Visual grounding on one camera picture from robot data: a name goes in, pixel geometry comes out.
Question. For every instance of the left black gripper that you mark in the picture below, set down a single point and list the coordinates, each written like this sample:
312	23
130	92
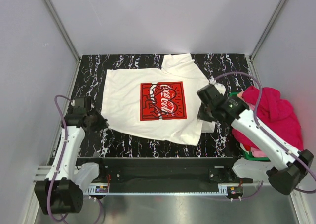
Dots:
102	123

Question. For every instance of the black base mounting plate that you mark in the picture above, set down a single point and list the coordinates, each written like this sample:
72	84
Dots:
166	176

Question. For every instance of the small circuit board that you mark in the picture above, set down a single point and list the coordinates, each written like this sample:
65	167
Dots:
236	190
102	189

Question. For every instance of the aluminium rail frame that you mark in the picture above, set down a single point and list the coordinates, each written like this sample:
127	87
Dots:
140	181

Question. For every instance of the right small circuit board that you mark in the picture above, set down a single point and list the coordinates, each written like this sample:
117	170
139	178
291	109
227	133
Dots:
236	190

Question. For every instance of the left corner aluminium post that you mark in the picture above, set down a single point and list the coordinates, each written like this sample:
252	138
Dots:
62	30

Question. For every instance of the white Coca-Cola t-shirt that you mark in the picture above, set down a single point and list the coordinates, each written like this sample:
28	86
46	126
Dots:
157	103

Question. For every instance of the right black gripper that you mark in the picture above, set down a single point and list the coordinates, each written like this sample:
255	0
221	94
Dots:
201	115

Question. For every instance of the green plastic basket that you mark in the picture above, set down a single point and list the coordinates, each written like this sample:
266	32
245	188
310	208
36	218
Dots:
250	97

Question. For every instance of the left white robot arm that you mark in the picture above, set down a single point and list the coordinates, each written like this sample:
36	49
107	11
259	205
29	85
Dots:
66	159

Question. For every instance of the right corner aluminium post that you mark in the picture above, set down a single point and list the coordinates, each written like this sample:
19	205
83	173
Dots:
272	20

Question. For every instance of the magenta t-shirt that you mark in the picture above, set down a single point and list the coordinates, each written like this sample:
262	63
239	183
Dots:
278	114

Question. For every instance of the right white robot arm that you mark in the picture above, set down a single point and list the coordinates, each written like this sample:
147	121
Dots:
287	165

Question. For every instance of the left small circuit board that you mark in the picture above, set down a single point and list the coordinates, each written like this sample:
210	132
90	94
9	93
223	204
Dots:
102	189

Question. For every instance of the corner aluminium post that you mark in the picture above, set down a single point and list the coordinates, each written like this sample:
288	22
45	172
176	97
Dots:
272	20
62	30

